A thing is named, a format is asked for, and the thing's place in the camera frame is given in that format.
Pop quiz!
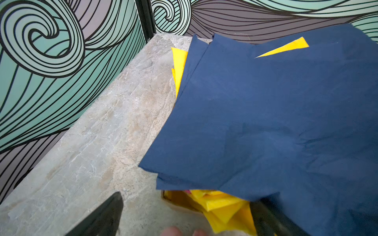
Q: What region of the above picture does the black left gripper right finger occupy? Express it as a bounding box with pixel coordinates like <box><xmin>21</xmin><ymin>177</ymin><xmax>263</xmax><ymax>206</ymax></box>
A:
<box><xmin>250</xmin><ymin>198</ymin><xmax>309</xmax><ymax>236</ymax></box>

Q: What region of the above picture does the dark blue napkin stack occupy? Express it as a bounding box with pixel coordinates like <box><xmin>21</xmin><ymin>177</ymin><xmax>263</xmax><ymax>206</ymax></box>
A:
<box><xmin>139</xmin><ymin>24</ymin><xmax>378</xmax><ymax>236</ymax></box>

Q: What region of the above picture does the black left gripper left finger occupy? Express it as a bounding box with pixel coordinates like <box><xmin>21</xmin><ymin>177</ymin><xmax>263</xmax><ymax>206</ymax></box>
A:
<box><xmin>66</xmin><ymin>191</ymin><xmax>124</xmax><ymax>236</ymax></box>

